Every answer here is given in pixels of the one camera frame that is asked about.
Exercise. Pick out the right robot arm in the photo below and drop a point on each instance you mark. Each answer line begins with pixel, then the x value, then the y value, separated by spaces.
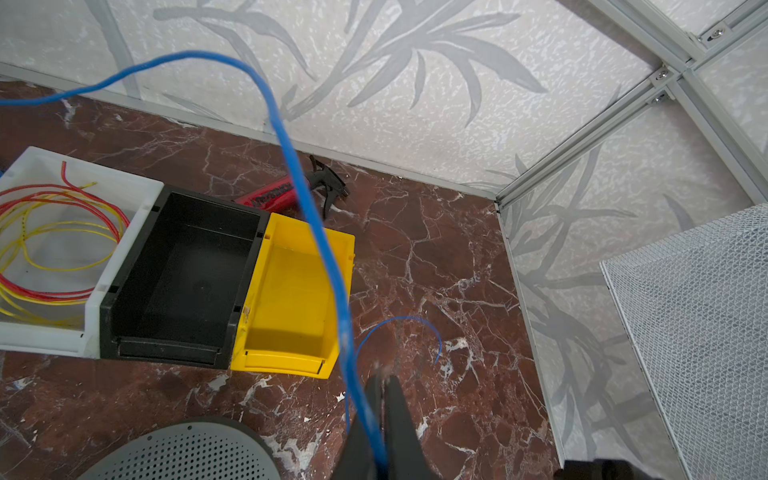
pixel 600 469

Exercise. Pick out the black plastic bin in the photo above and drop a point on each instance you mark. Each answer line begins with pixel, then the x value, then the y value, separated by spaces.
pixel 180 293

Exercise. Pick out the white plastic bin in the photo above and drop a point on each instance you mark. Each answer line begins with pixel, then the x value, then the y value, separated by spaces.
pixel 67 226

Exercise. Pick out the white wire mesh basket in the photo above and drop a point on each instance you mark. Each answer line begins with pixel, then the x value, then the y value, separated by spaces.
pixel 695 309

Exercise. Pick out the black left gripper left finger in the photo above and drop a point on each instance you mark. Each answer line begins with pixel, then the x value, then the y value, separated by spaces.
pixel 356 460

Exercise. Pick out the grey perforated cable spool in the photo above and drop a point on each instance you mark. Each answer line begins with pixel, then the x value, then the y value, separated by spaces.
pixel 200 448

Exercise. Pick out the aluminium frame profile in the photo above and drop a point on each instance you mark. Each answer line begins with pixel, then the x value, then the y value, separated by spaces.
pixel 683 56

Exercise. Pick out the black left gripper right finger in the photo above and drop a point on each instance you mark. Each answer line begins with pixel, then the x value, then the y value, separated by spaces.
pixel 405 456

